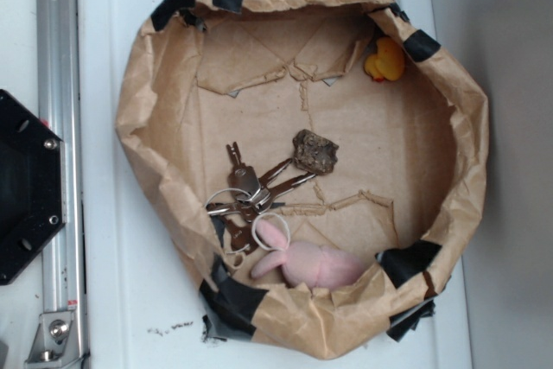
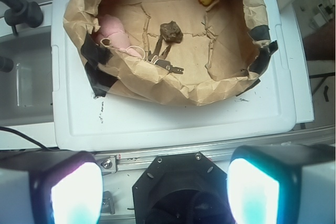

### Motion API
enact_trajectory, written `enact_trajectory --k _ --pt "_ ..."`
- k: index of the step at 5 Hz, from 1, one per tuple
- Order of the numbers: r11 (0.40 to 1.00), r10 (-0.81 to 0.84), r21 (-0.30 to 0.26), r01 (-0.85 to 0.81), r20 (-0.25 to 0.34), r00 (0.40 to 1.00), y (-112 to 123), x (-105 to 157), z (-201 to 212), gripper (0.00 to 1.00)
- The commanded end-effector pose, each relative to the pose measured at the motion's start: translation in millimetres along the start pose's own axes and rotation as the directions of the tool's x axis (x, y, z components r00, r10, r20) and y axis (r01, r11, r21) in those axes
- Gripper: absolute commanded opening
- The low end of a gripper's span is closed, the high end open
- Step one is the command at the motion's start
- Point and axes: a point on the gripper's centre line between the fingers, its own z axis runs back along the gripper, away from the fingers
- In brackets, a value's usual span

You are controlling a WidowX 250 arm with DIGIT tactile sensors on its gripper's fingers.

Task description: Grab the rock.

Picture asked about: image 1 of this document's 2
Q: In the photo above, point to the brown grey rock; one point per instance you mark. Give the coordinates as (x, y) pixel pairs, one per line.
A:
(314, 153)

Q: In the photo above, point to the brown paper bag bin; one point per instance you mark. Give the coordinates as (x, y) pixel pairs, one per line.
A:
(405, 196)

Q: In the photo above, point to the silver key bunch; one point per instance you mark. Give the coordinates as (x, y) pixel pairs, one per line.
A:
(248, 196)

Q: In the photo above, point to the pink plush bunny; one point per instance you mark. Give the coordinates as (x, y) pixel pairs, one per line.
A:
(317, 266)

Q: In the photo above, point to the yellow rubber duck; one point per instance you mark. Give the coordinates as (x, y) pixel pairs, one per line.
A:
(388, 63)

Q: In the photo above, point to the white plastic tray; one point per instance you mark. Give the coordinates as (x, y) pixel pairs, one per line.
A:
(143, 308)

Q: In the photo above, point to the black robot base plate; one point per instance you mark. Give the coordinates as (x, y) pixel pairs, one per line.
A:
(32, 209)

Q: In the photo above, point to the aluminium extrusion rail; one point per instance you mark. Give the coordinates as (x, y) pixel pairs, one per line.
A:
(63, 259)

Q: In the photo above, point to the metal corner bracket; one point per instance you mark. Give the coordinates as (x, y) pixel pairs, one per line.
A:
(57, 342)

